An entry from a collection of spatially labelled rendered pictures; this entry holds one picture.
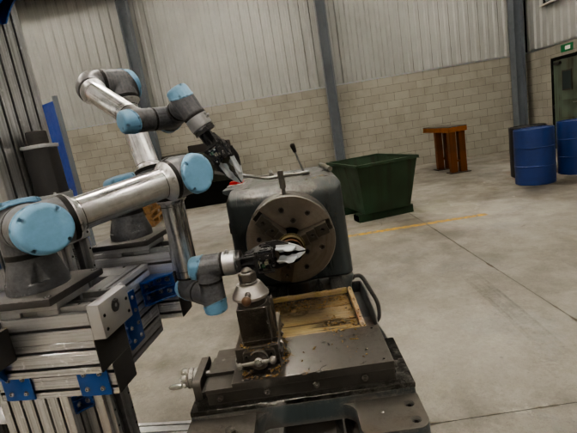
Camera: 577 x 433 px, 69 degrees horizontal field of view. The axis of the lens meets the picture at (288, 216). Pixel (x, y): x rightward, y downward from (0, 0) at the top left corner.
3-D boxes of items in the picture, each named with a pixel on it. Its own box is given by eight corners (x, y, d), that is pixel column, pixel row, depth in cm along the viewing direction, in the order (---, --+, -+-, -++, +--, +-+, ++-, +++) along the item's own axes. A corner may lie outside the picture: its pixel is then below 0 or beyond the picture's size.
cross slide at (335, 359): (207, 366, 102) (203, 349, 101) (380, 341, 100) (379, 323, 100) (191, 411, 86) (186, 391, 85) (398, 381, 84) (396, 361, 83)
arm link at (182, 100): (178, 91, 140) (189, 78, 133) (197, 119, 141) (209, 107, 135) (160, 99, 134) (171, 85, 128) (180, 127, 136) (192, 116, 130)
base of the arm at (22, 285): (-9, 300, 103) (-22, 262, 101) (34, 278, 118) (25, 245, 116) (45, 294, 101) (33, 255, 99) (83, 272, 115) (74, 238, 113)
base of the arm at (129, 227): (103, 244, 151) (96, 217, 149) (124, 233, 166) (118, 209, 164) (141, 239, 149) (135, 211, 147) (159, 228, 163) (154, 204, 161)
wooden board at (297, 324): (249, 312, 145) (247, 301, 144) (352, 296, 143) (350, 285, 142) (239, 357, 115) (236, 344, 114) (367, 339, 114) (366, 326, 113)
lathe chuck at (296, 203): (256, 279, 158) (241, 198, 152) (338, 267, 157) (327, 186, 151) (254, 289, 150) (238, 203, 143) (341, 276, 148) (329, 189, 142)
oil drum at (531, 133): (507, 183, 711) (505, 131, 694) (543, 177, 710) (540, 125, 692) (527, 187, 653) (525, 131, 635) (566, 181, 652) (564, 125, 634)
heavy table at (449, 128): (426, 167, 1055) (422, 128, 1035) (443, 165, 1054) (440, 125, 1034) (451, 173, 897) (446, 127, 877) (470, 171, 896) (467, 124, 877)
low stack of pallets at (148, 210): (131, 222, 971) (126, 203, 962) (167, 215, 973) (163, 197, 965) (112, 234, 848) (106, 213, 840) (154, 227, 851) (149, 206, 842)
